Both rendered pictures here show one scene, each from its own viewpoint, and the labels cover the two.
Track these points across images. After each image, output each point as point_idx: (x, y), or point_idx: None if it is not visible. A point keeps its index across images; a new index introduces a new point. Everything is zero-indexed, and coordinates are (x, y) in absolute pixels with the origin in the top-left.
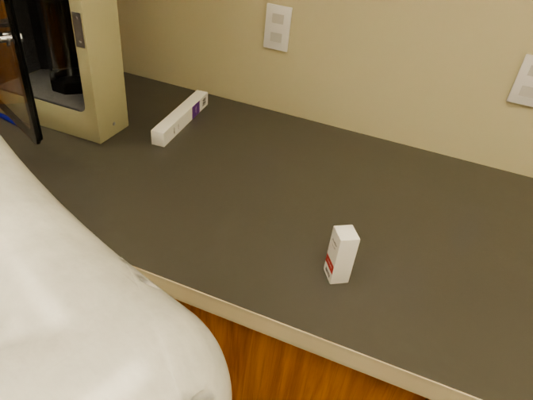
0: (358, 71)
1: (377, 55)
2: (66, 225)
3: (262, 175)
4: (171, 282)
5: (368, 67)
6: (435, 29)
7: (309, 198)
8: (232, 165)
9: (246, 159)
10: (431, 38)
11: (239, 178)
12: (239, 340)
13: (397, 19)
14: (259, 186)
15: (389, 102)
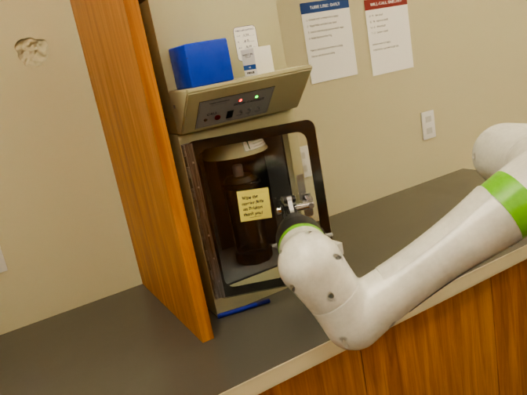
0: (354, 164)
1: (360, 149)
2: None
3: (405, 228)
4: (503, 257)
5: (358, 159)
6: (380, 121)
7: (440, 219)
8: (386, 235)
9: (382, 231)
10: (381, 125)
11: (404, 234)
12: (524, 280)
13: (362, 124)
14: (417, 230)
15: (376, 173)
